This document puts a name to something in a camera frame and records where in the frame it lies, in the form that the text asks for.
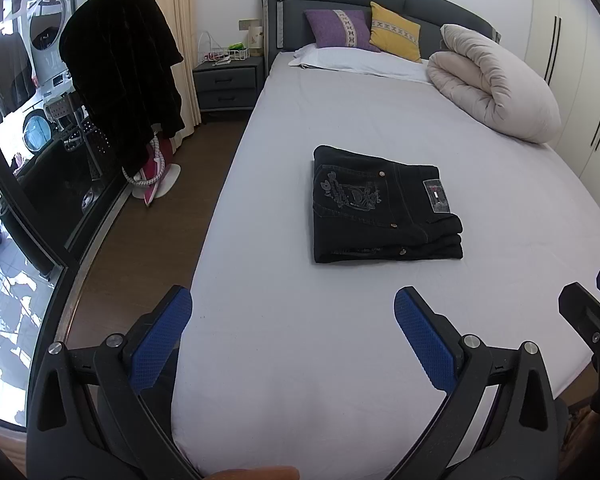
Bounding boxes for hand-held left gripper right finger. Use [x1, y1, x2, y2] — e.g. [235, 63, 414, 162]
[380, 286, 572, 480]

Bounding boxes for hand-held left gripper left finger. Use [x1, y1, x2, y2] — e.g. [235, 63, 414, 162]
[25, 285, 204, 480]

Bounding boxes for black denim pants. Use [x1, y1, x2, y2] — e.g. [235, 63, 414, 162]
[312, 145, 465, 265]

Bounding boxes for person's left hand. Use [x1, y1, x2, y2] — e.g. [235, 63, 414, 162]
[202, 466, 301, 480]

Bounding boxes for bed with white sheet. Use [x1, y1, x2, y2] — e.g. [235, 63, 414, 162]
[170, 52, 600, 480]

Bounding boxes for white oval stand base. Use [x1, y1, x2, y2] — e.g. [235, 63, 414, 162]
[130, 162, 184, 202]

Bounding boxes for pink steam iron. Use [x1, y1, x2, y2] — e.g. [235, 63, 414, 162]
[122, 134, 176, 207]

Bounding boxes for glass sliding door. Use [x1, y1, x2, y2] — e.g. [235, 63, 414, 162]
[0, 0, 137, 428]

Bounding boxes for rolled beige duvet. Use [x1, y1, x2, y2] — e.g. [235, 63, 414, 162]
[426, 23, 563, 145]

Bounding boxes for grey nightstand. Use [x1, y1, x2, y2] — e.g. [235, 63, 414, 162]
[192, 54, 267, 114]

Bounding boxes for black hanging coat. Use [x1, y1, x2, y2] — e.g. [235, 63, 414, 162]
[58, 0, 186, 175]

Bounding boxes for white pillow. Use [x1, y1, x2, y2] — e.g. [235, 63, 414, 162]
[288, 43, 431, 81]

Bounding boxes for yellow patterned cushion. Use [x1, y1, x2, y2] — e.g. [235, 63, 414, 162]
[368, 1, 423, 63]

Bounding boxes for beige curtain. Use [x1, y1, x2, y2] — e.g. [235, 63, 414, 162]
[134, 0, 204, 150]

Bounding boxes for purple patterned cushion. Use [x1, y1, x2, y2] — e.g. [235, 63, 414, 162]
[304, 8, 381, 54]

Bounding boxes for white washing machine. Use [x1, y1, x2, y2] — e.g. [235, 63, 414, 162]
[26, 0, 78, 92]

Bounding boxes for cream wardrobe with dark handles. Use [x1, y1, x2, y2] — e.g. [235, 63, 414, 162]
[522, 0, 600, 221]

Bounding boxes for white wire rack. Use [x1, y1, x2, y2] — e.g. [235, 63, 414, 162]
[196, 30, 231, 64]

